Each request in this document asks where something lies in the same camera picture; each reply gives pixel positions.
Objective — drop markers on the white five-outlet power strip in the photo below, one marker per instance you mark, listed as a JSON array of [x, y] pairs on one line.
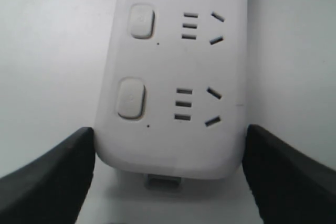
[[173, 94]]

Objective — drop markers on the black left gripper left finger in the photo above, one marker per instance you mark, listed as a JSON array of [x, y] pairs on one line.
[[53, 187]]

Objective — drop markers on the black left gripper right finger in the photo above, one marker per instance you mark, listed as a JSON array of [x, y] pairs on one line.
[[287, 185]]

